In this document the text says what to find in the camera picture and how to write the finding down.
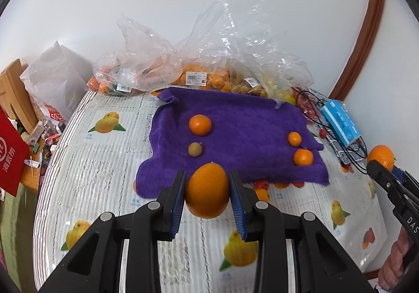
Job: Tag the green bed sheet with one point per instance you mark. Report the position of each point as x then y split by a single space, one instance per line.
19 230

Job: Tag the small green round fruit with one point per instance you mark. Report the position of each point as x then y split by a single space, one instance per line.
195 149

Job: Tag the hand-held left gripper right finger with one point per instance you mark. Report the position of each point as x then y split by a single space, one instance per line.
237 208

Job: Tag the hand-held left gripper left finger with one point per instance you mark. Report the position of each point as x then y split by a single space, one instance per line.
176 211

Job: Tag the wooden nightstand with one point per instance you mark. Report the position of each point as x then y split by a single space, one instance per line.
31 181

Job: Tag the person's right hand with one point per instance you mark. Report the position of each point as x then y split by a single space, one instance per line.
392 263

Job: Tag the blue tissue box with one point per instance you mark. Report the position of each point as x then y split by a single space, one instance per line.
340 119

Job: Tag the yellow fruit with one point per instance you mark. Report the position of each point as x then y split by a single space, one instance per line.
284 96

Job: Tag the small red fruit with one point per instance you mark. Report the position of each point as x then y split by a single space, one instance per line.
262 184
323 133

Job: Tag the clear bag of oranges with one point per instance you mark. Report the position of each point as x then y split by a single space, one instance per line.
131 67

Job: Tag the dark checkered cloth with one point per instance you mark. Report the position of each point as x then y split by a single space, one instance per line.
340 149

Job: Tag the clear bag of longans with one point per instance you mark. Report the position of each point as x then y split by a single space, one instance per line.
252 86

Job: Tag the small orange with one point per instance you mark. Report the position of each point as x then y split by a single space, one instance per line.
294 138

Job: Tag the clutter of small bottles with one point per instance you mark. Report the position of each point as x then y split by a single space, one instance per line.
42 136

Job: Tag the white plastic bag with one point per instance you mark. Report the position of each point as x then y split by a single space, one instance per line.
55 70

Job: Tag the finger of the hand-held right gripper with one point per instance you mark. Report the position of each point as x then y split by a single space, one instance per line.
407 180
383 178

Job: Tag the large orange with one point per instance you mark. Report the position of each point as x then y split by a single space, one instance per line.
200 124

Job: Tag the clear bag of kumquats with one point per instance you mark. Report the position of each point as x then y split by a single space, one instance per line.
216 78

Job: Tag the brown wooden door frame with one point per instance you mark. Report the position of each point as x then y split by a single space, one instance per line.
366 44

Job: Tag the red paper bag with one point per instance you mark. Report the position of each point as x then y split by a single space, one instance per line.
11 155

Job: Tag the pile of red fruits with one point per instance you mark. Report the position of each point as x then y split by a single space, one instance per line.
307 106

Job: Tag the purple towel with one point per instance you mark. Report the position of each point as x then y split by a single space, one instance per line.
245 122

